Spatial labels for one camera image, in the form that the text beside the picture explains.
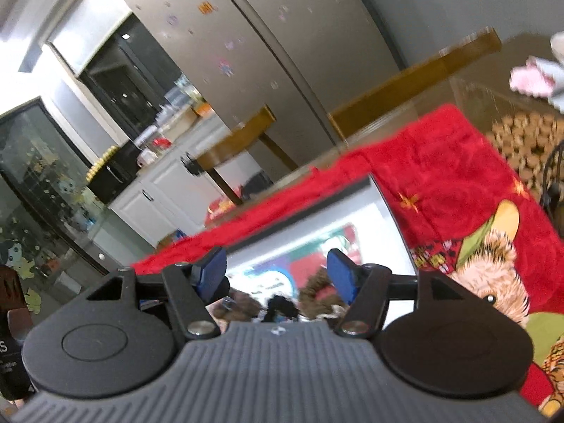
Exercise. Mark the red teddy bear blanket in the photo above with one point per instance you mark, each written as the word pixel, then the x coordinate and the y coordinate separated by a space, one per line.
pixel 462 210

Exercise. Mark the white mug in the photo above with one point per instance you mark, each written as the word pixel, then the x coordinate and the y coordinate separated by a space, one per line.
pixel 146 157

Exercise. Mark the black white crochet scrunchie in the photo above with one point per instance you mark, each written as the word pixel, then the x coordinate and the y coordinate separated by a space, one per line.
pixel 280 309

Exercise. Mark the white kitchen cabinet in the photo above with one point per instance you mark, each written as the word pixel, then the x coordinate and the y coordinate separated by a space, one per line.
pixel 165 197

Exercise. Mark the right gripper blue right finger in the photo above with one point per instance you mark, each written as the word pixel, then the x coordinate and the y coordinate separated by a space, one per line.
pixel 345 275

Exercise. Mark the right wooden chair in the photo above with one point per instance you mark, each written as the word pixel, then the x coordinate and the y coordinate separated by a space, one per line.
pixel 413 81

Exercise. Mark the wooden bead trivet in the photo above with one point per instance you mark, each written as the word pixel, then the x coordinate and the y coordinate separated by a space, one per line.
pixel 526 142

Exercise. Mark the red carton on floor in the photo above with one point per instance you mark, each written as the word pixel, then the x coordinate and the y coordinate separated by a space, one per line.
pixel 218 208

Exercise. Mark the silver double door refrigerator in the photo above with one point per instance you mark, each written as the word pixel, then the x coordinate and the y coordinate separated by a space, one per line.
pixel 303 59

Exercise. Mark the wooden chair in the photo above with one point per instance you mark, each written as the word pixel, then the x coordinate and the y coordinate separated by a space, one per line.
pixel 413 81
pixel 231 146

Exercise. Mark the black shallow cardboard box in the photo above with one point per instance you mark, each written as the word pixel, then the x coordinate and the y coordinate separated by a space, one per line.
pixel 360 203

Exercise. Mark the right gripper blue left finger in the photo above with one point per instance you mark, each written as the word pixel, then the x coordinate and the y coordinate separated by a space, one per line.
pixel 208 276

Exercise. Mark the beige plastic basin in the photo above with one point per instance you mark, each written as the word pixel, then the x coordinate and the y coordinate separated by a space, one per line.
pixel 181 123

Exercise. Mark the left wooden chair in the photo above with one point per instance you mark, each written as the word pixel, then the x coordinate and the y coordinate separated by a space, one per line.
pixel 231 146

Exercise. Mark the black microwave oven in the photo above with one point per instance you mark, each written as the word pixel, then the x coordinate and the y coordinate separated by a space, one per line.
pixel 114 171

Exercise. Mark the pink cloth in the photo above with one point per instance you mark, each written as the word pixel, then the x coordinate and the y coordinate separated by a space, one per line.
pixel 542 78

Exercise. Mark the colourful textbook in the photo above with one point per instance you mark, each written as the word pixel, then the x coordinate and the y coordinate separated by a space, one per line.
pixel 287 272

